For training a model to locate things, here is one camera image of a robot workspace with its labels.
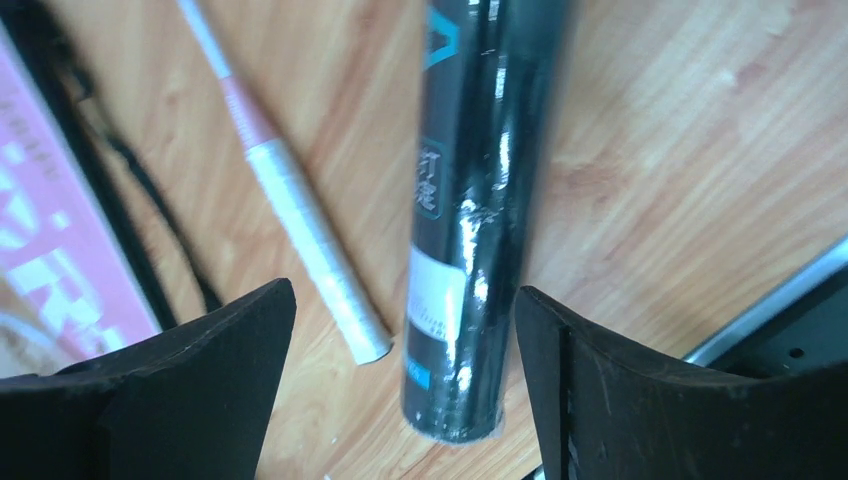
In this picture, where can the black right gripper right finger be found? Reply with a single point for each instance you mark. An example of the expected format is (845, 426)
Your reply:
(608, 407)

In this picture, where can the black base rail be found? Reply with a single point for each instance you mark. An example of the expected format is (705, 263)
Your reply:
(799, 326)

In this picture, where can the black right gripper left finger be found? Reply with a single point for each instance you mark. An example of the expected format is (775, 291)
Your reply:
(193, 402)

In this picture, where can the pink racket cover bag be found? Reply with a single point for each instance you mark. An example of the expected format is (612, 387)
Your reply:
(76, 281)

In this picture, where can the black shuttlecock tube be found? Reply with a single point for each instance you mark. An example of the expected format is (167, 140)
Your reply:
(492, 72)

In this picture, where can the pink badminton racket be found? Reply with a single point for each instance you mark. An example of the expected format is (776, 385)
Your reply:
(294, 203)

